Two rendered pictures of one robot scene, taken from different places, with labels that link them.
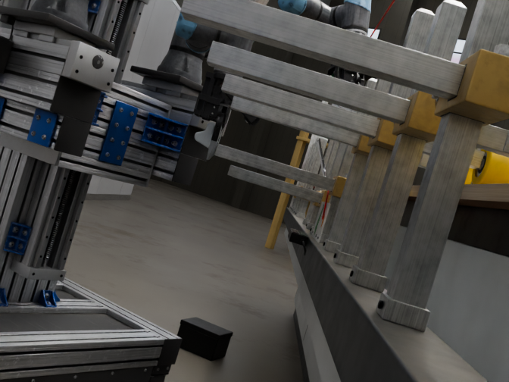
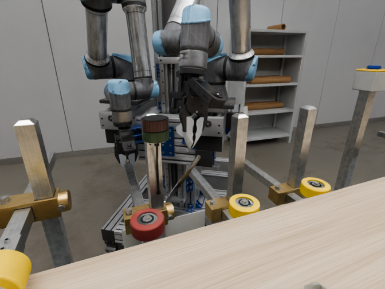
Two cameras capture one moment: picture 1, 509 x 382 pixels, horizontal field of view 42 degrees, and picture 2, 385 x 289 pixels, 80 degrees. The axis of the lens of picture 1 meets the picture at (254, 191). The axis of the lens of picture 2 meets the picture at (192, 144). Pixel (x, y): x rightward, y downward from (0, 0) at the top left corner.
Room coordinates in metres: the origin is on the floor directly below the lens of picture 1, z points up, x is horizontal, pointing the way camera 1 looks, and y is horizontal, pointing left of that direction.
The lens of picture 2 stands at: (1.57, -0.74, 1.27)
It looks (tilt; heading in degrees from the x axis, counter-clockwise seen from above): 21 degrees down; 67
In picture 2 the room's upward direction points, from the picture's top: straight up
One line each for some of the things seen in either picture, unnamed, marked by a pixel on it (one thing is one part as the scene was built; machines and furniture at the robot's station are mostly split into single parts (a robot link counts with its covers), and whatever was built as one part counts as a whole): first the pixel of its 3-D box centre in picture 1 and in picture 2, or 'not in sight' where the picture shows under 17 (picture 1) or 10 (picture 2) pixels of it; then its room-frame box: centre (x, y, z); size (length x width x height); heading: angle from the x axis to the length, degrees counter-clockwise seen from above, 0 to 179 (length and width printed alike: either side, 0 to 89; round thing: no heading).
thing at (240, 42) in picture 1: (237, 39); (119, 95); (1.65, 0.15, 1.13); 0.09 x 0.08 x 0.11; 96
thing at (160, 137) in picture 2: not in sight; (155, 133); (1.68, -0.26, 1.10); 0.06 x 0.06 x 0.02
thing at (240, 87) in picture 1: (361, 123); not in sight; (1.15, -0.14, 0.95); 0.50 x 0.04 x 0.04; 89
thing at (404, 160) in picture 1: (403, 164); not in sight; (0.93, -0.19, 0.88); 0.04 x 0.04 x 0.48; 89
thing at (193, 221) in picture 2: (320, 220); (166, 232); (1.71, -0.19, 0.75); 0.26 x 0.01 x 0.10; 179
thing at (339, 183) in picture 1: (342, 189); (149, 216); (1.66, -0.21, 0.84); 0.14 x 0.06 x 0.05; 179
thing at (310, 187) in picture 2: not in sight; (312, 198); (2.14, -0.33, 0.85); 0.08 x 0.08 x 0.11
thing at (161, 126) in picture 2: not in sight; (154, 122); (1.68, -0.26, 1.12); 0.06 x 0.06 x 0.02
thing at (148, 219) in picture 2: not in sight; (148, 235); (1.64, -0.29, 0.85); 0.08 x 0.08 x 0.11
